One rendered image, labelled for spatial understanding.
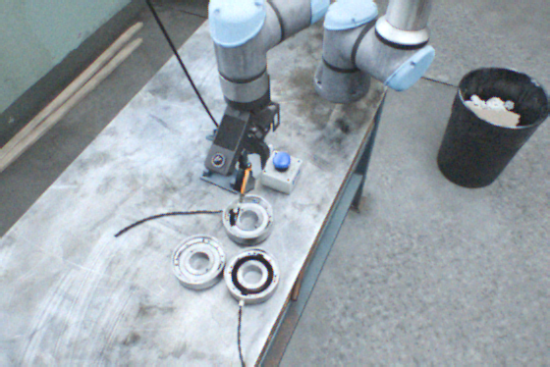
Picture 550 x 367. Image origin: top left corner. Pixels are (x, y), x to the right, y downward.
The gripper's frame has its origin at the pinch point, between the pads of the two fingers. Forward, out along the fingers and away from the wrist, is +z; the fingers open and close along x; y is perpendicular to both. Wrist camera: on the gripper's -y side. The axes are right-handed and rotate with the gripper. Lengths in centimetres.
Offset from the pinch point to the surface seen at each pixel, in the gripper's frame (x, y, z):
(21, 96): 161, 41, 83
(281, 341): -11, -8, 69
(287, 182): -4.9, 7.3, 8.8
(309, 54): 11, 53, 14
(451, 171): -40, 95, 87
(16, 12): 162, 61, 48
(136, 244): 17.2, -18.5, 13.1
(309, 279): -10, 14, 69
